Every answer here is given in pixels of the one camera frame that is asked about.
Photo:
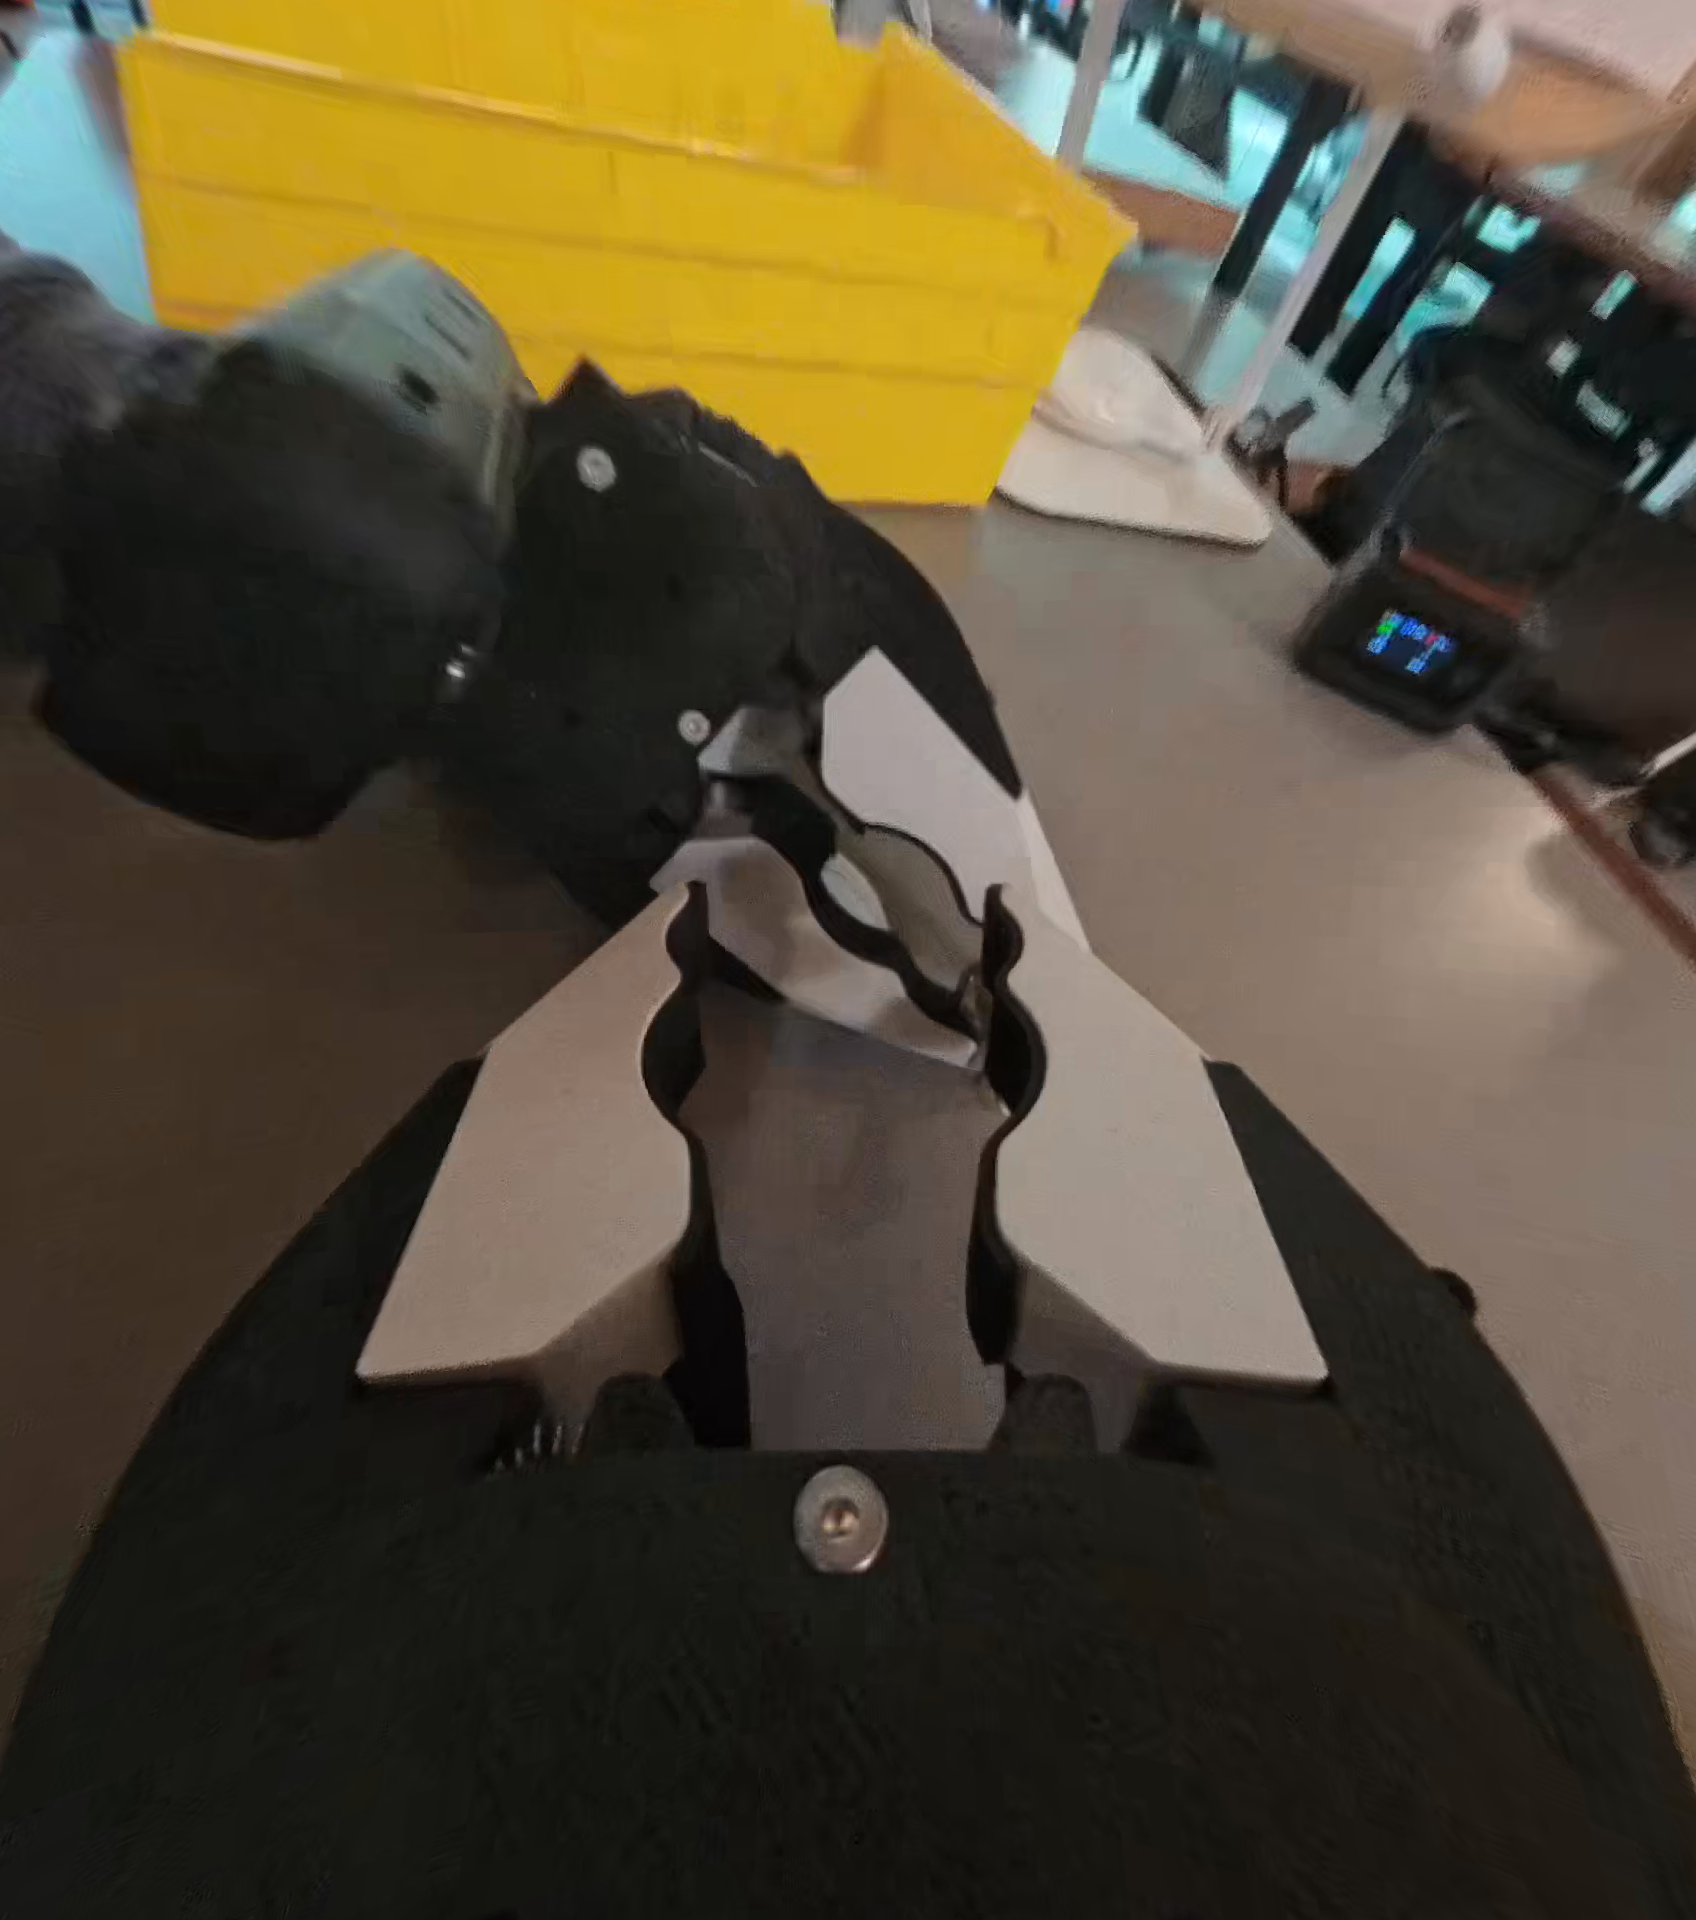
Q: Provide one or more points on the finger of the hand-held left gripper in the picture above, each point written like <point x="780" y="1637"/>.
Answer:
<point x="923" y="751"/>
<point x="788" y="968"/>

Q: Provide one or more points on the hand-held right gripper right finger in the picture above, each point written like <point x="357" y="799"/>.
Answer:
<point x="1149" y="1201"/>

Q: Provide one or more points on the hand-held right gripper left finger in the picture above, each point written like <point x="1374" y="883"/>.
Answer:
<point x="532" y="1201"/>

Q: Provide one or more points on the yellow plastic bin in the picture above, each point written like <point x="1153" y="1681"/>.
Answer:
<point x="638" y="301"/>

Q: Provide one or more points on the white board stand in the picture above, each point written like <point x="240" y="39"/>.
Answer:
<point x="1132" y="480"/>

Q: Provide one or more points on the black power station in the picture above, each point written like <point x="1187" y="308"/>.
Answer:
<point x="1449" y="585"/>

